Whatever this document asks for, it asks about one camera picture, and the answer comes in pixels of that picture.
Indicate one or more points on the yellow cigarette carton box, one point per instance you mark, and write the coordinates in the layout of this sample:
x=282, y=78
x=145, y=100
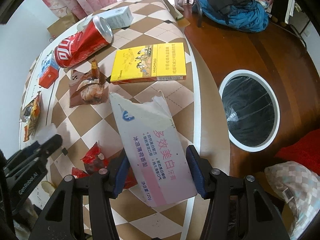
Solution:
x=156, y=62

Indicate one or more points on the black chair frame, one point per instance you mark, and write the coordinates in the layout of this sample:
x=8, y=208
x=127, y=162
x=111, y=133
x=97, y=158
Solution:
x=199, y=11

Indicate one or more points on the brown cardboard box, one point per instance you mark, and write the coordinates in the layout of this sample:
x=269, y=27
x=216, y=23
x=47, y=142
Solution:
x=62, y=24

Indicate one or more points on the red soda can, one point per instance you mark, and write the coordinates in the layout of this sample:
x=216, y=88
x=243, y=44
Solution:
x=78, y=47

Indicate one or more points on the blue jacket pile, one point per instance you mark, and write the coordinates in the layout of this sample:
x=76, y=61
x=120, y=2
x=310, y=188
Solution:
x=252, y=18

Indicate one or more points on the pastel checkered pillow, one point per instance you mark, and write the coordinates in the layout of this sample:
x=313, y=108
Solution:
x=299, y=188

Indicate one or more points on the brown snack wrapper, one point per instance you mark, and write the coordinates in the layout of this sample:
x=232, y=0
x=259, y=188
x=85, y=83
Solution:
x=87, y=88

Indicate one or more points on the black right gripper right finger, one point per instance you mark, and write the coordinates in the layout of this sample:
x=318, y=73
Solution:
x=238, y=208

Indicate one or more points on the red candy wrapper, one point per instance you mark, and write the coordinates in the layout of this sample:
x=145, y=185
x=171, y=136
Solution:
x=92, y=161

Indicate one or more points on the grey white small box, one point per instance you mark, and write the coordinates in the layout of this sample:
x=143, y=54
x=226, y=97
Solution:
x=118, y=18

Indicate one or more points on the white torn toothpaste box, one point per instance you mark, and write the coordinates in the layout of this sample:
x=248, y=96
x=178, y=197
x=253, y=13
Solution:
x=154, y=149

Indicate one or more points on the white round trash bin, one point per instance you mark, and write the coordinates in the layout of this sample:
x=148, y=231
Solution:
x=251, y=108

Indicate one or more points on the checkered brown white bedspread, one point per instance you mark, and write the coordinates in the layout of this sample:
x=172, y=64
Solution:
x=194, y=104

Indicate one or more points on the orange blue milk carton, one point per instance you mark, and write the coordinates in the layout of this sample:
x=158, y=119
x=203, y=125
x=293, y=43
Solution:
x=49, y=71

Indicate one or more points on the orange chip bag wrapper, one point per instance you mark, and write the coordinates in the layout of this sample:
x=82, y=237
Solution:
x=30, y=116

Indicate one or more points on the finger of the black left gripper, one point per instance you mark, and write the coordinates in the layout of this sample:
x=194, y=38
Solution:
x=35, y=150

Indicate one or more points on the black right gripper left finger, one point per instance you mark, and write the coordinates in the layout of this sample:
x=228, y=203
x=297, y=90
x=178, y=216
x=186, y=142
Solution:
x=62, y=216

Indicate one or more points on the red cushion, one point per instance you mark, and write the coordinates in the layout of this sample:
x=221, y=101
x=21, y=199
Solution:
x=305, y=152

